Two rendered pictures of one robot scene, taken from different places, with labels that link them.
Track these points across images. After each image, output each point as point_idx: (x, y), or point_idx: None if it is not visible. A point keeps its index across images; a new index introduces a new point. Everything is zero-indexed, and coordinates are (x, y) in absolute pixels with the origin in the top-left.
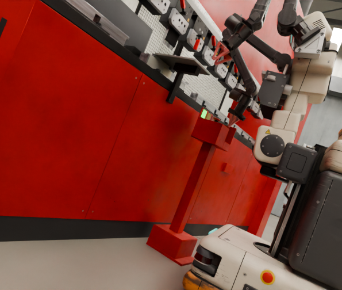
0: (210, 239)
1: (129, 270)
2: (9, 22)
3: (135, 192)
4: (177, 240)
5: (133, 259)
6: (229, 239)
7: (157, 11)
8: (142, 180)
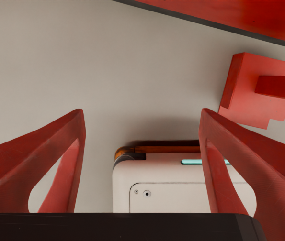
0: (117, 176)
1: (122, 84)
2: None
3: (211, 6)
4: (229, 103)
5: (154, 72)
6: (147, 196)
7: None
8: (226, 3)
